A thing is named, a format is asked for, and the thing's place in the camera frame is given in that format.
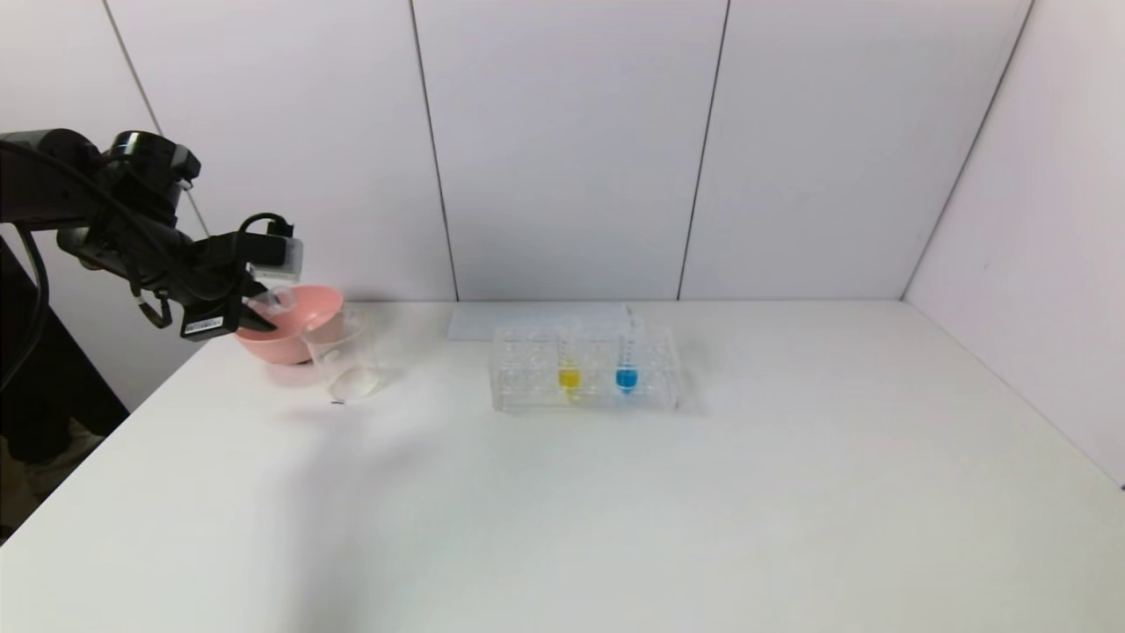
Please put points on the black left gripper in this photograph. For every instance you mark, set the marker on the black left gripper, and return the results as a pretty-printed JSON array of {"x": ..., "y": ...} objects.
[{"x": 209, "y": 322}]

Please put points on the test tube with red pigment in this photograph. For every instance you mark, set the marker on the test tube with red pigment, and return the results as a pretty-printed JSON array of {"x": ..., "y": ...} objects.
[{"x": 274, "y": 301}]

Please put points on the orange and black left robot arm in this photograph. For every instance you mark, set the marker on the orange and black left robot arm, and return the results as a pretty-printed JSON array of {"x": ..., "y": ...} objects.
[{"x": 53, "y": 185}]

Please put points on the clear glass beaker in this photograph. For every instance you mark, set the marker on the clear glass beaker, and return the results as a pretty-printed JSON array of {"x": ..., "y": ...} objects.
[{"x": 347, "y": 365}]

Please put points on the test tube with yellow pigment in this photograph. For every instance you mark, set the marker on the test tube with yellow pigment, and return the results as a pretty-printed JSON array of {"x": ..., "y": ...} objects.
[{"x": 569, "y": 376}]

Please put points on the clear plastic test tube rack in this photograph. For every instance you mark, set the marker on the clear plastic test tube rack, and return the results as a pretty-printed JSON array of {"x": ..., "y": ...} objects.
[{"x": 584, "y": 397}]

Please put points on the test tube with blue pigment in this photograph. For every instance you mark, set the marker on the test tube with blue pigment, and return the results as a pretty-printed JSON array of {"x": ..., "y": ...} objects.
[{"x": 626, "y": 376}]

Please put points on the pink plastic bowl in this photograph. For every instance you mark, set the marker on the pink plastic bowl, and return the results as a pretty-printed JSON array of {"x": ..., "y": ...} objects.
[{"x": 290, "y": 343}]

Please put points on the person in dark trousers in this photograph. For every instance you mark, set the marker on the person in dark trousers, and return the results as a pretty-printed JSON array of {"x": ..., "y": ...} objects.
[{"x": 53, "y": 387}]

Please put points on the white paper sheet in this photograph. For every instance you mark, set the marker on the white paper sheet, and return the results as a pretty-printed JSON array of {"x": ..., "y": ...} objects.
[{"x": 479, "y": 323}]

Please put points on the white grey wrist camera box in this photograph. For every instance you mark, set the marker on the white grey wrist camera box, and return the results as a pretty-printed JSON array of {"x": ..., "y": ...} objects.
[{"x": 277, "y": 259}]

